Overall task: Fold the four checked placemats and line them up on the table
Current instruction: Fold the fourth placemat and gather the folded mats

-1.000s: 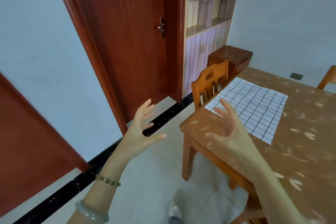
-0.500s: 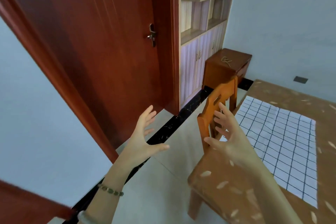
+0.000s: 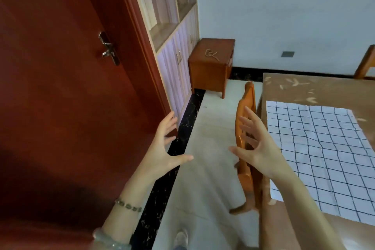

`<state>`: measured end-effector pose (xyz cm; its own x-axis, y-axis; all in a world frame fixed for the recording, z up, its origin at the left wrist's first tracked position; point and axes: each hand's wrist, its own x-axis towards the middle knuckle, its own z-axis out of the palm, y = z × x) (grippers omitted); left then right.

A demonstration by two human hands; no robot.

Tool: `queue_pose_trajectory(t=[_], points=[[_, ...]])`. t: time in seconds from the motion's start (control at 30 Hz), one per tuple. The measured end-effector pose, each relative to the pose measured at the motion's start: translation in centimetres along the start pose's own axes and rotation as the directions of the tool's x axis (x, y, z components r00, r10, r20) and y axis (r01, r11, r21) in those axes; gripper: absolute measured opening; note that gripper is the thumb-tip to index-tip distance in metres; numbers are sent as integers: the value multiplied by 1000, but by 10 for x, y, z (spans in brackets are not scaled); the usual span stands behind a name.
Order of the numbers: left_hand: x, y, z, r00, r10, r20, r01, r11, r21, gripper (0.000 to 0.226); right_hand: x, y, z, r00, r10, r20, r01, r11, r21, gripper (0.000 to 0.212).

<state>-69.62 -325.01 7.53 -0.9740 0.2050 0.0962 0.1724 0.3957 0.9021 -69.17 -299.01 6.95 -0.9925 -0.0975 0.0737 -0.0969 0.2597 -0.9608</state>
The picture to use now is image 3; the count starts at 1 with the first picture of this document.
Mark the person's left hand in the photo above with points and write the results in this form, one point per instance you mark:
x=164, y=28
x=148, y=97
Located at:
x=159, y=159

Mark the person's right hand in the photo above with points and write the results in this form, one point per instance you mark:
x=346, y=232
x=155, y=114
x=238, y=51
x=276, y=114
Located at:
x=266, y=153

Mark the large grid cloth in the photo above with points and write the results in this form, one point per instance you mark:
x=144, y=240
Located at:
x=322, y=147

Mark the person's right forearm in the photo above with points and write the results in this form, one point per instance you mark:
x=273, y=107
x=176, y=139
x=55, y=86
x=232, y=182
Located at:
x=307, y=214

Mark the person's left forearm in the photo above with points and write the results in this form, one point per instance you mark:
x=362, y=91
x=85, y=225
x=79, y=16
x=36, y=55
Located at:
x=126, y=223

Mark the person's left white shoe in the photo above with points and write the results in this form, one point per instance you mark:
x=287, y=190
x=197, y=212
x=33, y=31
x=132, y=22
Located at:
x=181, y=239

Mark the wooden dining chair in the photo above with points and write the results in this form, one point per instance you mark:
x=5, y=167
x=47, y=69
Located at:
x=246, y=176
x=366, y=62

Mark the wooden dining table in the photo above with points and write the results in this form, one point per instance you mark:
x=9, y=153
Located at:
x=261, y=214

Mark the floral brown table cover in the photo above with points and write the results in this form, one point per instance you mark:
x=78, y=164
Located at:
x=337, y=91

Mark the pale green jade bangle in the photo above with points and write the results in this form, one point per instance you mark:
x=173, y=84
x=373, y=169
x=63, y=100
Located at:
x=108, y=241

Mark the brown wooden nightstand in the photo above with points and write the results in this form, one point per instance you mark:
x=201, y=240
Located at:
x=208, y=74

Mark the light wood shelf cabinet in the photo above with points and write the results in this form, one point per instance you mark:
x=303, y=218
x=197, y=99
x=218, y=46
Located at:
x=175, y=62

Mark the dark red wooden door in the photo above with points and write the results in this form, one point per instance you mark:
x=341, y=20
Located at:
x=58, y=82

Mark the grey wall outlet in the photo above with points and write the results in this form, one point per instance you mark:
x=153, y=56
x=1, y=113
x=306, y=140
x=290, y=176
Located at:
x=287, y=54

